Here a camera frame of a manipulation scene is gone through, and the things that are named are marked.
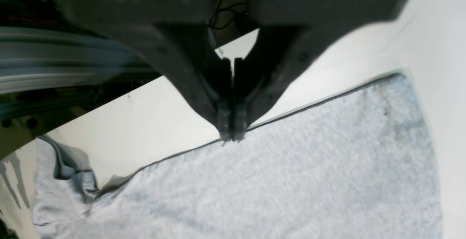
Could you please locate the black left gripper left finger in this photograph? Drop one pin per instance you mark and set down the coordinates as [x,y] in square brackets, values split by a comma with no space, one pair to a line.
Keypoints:
[172,36]

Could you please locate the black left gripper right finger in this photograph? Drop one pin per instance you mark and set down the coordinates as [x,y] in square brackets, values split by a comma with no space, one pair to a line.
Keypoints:
[292,34]

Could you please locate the aluminium frame rail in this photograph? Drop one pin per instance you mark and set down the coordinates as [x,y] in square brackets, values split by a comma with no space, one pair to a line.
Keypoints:
[32,59]

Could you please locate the grey T-shirt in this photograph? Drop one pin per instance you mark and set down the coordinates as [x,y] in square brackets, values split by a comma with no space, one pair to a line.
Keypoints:
[359,166]

